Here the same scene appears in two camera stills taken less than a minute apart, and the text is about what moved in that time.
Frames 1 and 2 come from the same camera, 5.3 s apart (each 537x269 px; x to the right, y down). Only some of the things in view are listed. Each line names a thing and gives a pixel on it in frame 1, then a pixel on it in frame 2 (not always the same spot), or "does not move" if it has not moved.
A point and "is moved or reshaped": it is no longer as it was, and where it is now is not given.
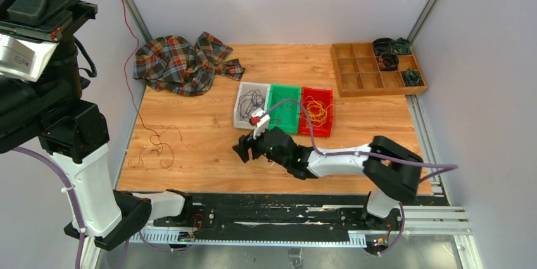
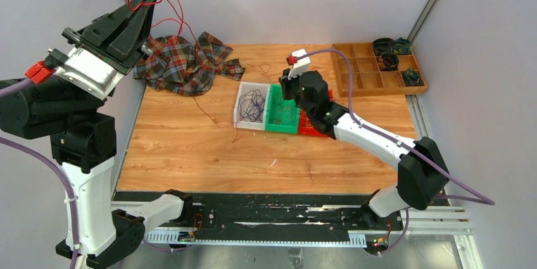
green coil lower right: x=412 y=78 does not move
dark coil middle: x=388 y=61 does not move
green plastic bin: x=286 y=115 does not move
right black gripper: x=244 y=143 -> x=285 y=83
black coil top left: x=383 y=45 does not move
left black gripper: x=40 y=1 -> x=118 y=36
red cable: x=287 y=100 is moved or reshaped
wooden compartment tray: x=385 y=67 does not move
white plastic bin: x=251 y=96 does not move
